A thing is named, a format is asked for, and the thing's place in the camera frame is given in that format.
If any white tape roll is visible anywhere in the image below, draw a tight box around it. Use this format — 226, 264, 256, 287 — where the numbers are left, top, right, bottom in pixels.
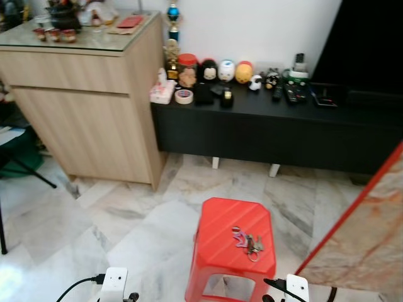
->
174, 89, 194, 104

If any blue gold trophy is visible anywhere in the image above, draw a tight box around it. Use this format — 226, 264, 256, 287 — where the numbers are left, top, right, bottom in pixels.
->
165, 3, 183, 42

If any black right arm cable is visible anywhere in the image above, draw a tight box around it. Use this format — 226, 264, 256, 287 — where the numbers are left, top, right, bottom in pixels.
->
263, 277, 297, 302

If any light wood cabinet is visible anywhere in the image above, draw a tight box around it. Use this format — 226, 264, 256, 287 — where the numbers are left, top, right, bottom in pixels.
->
0, 13, 166, 190

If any red lid snack jar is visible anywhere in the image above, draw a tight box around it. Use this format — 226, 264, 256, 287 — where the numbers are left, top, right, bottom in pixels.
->
178, 53, 199, 89

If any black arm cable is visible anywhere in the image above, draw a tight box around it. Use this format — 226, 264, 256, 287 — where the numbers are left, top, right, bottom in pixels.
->
55, 274, 106, 302
263, 277, 297, 302

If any small black white figurine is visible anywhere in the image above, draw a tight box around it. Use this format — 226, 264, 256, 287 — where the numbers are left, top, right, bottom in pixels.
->
264, 68, 281, 89

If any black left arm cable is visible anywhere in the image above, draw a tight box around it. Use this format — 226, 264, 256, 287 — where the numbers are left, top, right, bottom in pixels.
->
55, 274, 106, 302

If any white statue figurine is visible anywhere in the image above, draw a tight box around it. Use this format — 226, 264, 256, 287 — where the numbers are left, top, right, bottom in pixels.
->
82, 0, 120, 26

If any pink tissue box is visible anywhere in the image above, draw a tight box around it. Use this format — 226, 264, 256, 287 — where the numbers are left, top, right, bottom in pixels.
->
149, 68, 176, 104

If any golden figurine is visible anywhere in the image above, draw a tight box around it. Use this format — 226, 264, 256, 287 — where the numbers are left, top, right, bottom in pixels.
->
164, 39, 181, 81

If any black flat frame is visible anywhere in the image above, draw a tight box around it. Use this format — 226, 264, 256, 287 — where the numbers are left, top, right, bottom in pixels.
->
312, 83, 344, 108

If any cordless phone with base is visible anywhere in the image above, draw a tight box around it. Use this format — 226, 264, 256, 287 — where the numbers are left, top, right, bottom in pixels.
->
291, 53, 309, 79

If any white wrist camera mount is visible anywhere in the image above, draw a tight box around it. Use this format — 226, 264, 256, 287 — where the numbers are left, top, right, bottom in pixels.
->
99, 267, 128, 302
285, 274, 310, 302

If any black low tv console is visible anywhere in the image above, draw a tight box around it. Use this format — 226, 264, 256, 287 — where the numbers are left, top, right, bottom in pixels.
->
151, 85, 403, 176

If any black folding chair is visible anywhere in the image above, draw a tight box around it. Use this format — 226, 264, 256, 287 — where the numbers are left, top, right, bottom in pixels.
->
0, 148, 57, 255

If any yellow red plush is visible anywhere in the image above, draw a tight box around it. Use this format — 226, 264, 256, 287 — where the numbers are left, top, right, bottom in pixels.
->
235, 61, 254, 84

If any wooden tray with red packet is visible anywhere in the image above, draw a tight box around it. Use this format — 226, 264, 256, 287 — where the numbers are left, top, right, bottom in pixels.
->
107, 16, 149, 35

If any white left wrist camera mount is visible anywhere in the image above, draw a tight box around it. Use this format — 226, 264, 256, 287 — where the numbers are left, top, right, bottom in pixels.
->
99, 267, 128, 302

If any black mouse plush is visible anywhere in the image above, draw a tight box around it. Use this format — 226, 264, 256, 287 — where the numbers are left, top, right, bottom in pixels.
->
200, 59, 219, 82

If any white blue plush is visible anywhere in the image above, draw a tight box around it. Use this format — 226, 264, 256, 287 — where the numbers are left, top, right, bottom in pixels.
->
219, 60, 236, 82

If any dark incense pot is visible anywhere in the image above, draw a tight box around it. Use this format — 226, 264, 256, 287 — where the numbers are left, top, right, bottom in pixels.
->
45, 0, 82, 31

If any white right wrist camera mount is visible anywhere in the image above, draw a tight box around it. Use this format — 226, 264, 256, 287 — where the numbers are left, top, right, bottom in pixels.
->
285, 274, 310, 302

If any red plastic stool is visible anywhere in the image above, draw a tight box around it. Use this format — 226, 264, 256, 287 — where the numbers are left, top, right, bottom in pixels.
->
184, 197, 276, 302

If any wide black remote control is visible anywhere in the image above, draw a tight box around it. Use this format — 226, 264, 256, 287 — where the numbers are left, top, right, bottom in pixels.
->
285, 82, 309, 104

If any black pouch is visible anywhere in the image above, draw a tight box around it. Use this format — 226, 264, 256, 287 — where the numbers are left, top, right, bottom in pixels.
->
193, 84, 215, 105

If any green plastic basin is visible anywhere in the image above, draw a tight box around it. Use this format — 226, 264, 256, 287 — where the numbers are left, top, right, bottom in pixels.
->
0, 126, 45, 180

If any marble pattern board red edge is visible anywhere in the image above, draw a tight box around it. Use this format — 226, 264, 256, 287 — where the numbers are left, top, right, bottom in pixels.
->
295, 142, 403, 302

